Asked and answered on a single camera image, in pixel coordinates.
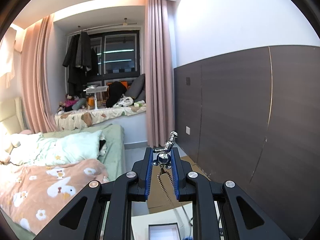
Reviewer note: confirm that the pink curtain right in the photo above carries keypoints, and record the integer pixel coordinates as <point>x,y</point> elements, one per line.
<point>158,73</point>

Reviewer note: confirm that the hanging dark clothes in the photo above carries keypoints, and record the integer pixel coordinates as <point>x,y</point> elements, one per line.
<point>82,63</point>

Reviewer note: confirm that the small white folding table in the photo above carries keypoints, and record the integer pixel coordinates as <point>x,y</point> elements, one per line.
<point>95,90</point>

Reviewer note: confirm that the black jewelry box white interior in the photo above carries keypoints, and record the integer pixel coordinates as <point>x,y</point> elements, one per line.
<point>164,232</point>

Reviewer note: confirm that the pink curtain left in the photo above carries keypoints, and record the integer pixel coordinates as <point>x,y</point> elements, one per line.
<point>34,83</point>

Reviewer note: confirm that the dark wood wall panel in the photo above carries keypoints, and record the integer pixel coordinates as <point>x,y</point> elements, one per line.
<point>254,119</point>

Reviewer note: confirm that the window with dark frame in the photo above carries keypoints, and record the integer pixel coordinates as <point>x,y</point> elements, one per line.
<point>116,57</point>

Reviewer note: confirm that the pink curtain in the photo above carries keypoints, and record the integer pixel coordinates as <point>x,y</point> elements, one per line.
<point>34,83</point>
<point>158,73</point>

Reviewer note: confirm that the green bed sheet mattress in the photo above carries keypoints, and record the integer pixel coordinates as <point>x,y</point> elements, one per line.
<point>114,159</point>

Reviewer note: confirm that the mint green quilt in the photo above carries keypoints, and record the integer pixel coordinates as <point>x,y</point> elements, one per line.
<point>38,150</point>

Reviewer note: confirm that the white side table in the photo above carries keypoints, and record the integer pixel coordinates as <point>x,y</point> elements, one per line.
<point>181,215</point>

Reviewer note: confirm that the grey pillow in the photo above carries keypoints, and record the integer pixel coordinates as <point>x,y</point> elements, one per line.
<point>137,89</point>

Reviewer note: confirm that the plush toys pile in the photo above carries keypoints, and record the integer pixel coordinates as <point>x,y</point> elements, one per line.
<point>72,103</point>

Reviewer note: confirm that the pink duck pattern blanket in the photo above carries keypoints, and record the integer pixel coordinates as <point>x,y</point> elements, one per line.
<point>32,195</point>

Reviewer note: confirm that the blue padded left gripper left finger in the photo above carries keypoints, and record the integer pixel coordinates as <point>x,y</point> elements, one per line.
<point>103,211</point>

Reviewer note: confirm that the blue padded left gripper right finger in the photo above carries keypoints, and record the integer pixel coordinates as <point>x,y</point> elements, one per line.
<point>220,210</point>

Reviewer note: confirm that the beige padded headboard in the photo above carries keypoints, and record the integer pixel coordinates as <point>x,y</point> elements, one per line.
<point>11,119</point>

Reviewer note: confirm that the white wall socket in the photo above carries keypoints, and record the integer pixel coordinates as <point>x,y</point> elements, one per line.
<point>187,130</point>

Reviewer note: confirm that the patterned window seat cushion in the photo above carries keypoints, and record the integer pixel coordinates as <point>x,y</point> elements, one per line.
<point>81,119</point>

